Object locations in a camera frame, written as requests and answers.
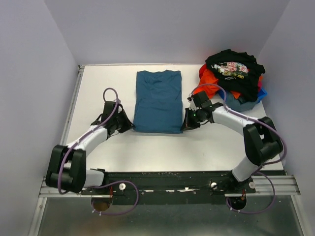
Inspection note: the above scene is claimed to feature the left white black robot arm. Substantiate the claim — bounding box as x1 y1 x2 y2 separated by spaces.
45 101 134 194

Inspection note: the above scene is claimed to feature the grey blue t-shirt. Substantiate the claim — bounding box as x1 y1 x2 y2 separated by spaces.
225 92 258 112

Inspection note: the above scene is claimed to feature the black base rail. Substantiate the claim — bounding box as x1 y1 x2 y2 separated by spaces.
49 168 286 206

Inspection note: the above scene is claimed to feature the aluminium frame profile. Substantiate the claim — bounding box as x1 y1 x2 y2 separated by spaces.
27 64 86 236

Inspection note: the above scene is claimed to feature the orange t-shirt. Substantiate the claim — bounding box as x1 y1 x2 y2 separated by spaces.
193 64 263 101

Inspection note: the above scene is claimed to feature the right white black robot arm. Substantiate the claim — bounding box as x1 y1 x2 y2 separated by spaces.
181 91 284 193

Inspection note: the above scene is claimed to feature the black floral t-shirt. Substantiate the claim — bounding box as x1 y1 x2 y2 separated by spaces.
205 49 265 102

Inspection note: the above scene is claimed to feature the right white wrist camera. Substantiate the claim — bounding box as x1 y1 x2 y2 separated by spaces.
187 94 198 111

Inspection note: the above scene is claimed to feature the blue plastic bin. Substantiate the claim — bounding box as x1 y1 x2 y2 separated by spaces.
256 88 268 103

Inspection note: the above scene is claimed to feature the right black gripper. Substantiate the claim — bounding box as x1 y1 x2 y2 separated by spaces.
181 107 203 131

